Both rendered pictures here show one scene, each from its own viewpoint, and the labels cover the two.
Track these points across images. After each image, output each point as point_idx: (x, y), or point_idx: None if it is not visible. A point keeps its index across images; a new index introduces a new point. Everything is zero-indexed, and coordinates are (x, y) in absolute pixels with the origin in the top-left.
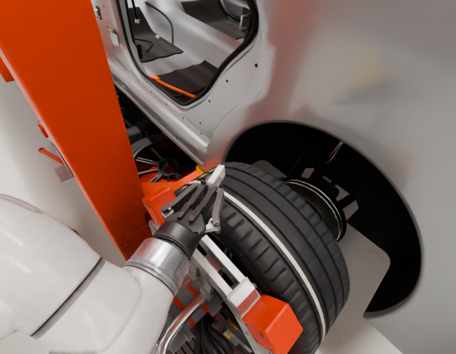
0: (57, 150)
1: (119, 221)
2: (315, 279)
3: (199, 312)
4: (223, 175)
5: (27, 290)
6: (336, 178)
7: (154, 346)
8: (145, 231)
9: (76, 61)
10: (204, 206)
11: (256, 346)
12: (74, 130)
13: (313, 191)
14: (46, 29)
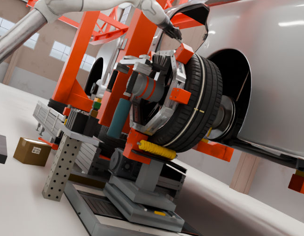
0: (126, 38)
1: (122, 80)
2: (204, 62)
3: (152, 79)
4: (182, 42)
5: None
6: (242, 114)
7: (160, 13)
8: None
9: None
10: (175, 30)
11: (175, 63)
12: (142, 26)
13: (222, 95)
14: None
